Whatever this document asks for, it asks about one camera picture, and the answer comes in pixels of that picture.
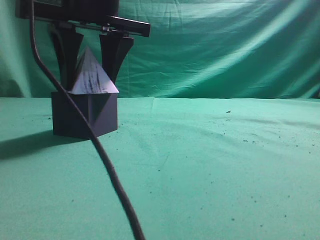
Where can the dark purple cube block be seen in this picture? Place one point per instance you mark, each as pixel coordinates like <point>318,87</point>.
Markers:
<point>100,110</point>

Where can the white purple marbled square pyramid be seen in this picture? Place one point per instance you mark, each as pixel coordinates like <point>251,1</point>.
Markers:
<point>90,77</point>

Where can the green backdrop cloth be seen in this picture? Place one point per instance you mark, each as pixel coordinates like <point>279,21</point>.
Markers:
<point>224,49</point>

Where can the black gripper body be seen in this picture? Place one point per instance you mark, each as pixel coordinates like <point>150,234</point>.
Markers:
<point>103,13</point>

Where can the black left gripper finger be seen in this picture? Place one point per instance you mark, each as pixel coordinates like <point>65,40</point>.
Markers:
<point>66,42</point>

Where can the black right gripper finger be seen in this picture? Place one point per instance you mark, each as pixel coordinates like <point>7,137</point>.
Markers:
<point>114,48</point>

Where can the green table cloth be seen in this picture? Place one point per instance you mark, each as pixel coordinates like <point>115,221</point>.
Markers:
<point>194,169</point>

